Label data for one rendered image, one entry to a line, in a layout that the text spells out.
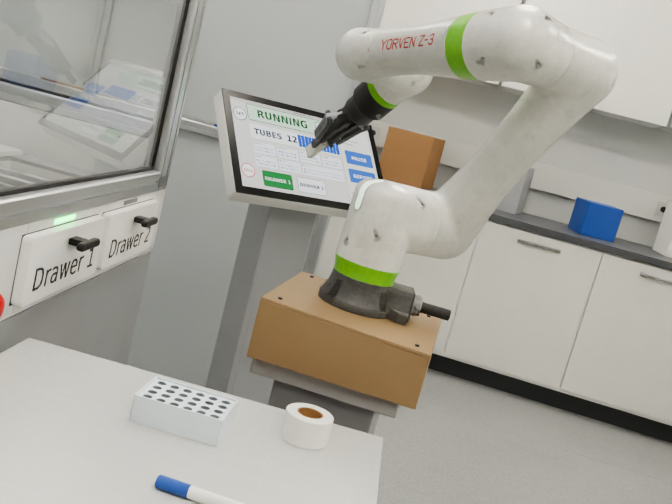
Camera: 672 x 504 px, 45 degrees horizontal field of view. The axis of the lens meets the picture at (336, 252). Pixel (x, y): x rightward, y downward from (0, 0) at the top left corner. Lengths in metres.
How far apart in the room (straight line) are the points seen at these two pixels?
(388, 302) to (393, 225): 0.15
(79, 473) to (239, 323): 1.37
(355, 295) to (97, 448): 0.64
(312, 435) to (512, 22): 0.71
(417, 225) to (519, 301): 2.75
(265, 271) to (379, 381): 0.92
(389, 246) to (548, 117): 0.36
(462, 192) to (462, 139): 3.32
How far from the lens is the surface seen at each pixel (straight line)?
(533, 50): 1.34
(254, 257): 2.26
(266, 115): 2.22
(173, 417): 1.11
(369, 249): 1.49
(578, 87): 1.45
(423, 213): 1.52
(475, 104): 4.88
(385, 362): 1.41
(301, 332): 1.42
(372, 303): 1.51
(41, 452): 1.02
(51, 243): 1.34
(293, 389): 1.54
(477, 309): 4.25
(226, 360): 2.36
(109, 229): 1.57
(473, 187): 1.55
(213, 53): 3.09
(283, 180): 2.13
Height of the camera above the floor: 1.23
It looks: 10 degrees down
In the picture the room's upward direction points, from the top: 15 degrees clockwise
